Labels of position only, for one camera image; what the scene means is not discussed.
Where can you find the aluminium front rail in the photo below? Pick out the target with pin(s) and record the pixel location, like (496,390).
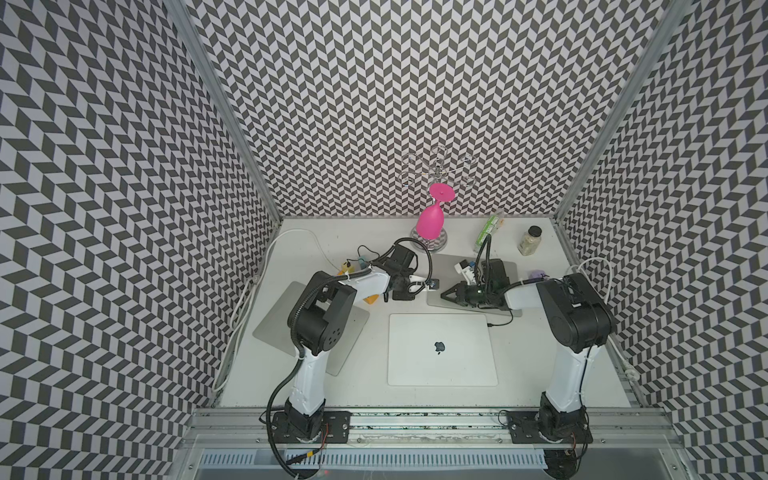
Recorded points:
(433,443)

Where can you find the grey closed laptop left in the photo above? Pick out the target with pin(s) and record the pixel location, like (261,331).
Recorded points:
(274,329)

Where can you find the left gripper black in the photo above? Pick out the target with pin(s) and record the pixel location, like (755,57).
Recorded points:
(403,295)

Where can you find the green snack packet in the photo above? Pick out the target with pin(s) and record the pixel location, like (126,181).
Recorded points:
(490,227)

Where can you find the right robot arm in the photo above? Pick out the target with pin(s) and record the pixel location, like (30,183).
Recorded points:
(580,322)

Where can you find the pink wine glass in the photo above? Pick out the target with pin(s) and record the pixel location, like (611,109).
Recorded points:
(431,220)

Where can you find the grey closed laptop back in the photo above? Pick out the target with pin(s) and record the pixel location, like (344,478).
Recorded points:
(443,269)

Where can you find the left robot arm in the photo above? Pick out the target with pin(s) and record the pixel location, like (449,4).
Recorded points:
(318,320)

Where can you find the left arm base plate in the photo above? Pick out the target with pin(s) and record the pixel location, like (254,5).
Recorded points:
(332,426)

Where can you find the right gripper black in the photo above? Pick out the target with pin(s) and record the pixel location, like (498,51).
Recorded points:
(462,294)

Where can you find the metal glass rack stand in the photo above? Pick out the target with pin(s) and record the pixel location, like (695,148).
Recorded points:
(441,175)

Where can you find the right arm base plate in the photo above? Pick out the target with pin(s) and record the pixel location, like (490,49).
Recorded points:
(547,427)

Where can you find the small jar dark lid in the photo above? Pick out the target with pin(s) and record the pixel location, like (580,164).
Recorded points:
(530,241)

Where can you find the grey closed laptop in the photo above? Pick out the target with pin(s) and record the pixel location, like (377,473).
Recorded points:
(443,269)
(274,329)

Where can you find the purple power strip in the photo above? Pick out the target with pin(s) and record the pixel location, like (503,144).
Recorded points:
(537,275)

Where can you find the white closed laptop front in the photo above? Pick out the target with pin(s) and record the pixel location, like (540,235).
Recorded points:
(440,350)

